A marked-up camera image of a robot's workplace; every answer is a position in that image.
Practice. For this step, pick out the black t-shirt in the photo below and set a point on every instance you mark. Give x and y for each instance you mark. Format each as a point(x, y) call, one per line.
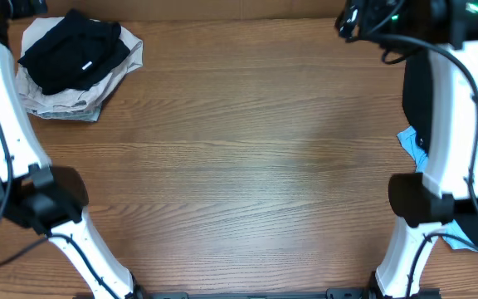
point(75, 54)

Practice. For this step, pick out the grey folded garment under trousers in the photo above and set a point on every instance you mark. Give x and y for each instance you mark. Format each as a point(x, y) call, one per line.
point(80, 115)

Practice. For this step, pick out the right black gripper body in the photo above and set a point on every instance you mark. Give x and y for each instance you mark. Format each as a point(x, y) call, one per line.
point(355, 19)

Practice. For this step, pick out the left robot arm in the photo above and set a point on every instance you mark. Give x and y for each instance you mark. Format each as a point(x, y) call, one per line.
point(51, 200)

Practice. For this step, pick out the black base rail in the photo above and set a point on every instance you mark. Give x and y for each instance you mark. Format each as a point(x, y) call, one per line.
point(255, 295)

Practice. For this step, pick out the black knit garment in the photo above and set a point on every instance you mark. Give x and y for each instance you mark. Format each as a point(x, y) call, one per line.
point(418, 78)

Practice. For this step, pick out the light blue garment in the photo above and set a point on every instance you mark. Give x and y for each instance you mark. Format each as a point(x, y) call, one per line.
point(415, 140)

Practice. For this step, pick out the beige folded trousers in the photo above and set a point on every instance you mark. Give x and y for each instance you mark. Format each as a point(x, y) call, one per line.
point(71, 102)

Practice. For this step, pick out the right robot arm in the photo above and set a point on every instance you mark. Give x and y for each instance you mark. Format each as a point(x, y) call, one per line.
point(438, 43)

